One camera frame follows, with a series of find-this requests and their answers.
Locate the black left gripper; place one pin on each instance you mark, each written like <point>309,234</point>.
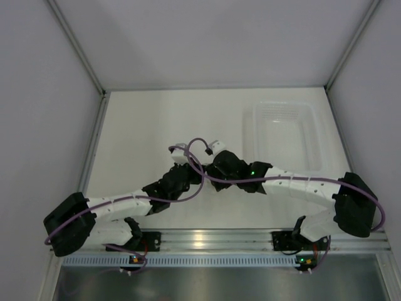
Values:
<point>197,178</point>

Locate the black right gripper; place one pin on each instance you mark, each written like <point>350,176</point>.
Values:
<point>213,170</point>

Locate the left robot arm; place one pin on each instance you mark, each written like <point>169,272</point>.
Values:
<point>110,222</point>

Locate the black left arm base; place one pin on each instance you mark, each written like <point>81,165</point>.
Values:
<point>137,240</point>

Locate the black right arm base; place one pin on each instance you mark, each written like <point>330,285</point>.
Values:
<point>291,242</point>

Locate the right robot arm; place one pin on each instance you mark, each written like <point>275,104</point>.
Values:
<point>349,204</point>

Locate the white perforated plastic basket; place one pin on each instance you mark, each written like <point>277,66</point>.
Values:
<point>285,134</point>

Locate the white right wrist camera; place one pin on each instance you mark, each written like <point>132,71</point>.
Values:
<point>215,147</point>

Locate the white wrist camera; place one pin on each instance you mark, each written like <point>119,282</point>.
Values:
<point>177,153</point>
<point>215,147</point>

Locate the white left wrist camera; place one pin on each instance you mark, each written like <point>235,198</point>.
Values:
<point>177,153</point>

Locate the aluminium mounting rail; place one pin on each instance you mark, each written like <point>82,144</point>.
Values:
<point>259,241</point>

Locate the white slotted cable duct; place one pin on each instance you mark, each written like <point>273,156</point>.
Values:
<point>158,260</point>

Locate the aluminium frame post left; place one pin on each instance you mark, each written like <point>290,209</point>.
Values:
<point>75,44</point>

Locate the aluminium frame post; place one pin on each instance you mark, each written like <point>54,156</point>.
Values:
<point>352,42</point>
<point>75,44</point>

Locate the aluminium frame post right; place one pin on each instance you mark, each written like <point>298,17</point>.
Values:
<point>352,42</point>

